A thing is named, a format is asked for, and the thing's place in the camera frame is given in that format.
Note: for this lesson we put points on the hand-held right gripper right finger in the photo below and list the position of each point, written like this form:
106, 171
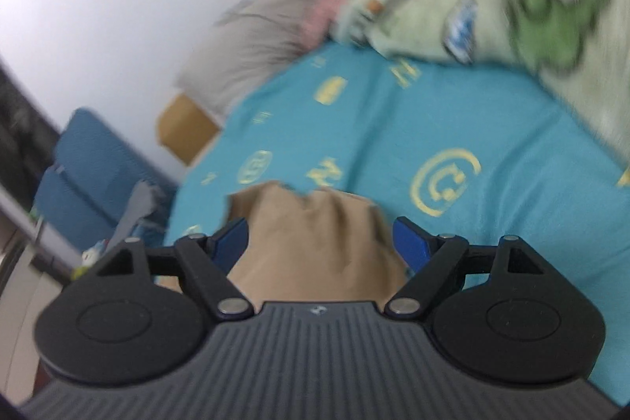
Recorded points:
411, 244

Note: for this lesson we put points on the grey cloth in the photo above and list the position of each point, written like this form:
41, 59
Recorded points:
133, 213

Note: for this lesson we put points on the teal printed bed sheet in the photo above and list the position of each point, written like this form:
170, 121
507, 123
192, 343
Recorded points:
393, 144

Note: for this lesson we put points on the wooden bed frame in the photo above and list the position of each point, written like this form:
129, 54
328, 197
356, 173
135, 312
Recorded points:
184, 129

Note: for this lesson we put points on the grey pillow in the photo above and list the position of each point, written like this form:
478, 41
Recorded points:
256, 36

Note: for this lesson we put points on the blue folding chair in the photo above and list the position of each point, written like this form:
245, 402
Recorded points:
88, 174

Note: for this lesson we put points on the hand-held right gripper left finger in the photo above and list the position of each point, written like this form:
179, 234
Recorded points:
231, 243

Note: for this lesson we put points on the tan cloth garment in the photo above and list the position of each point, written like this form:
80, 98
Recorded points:
315, 248

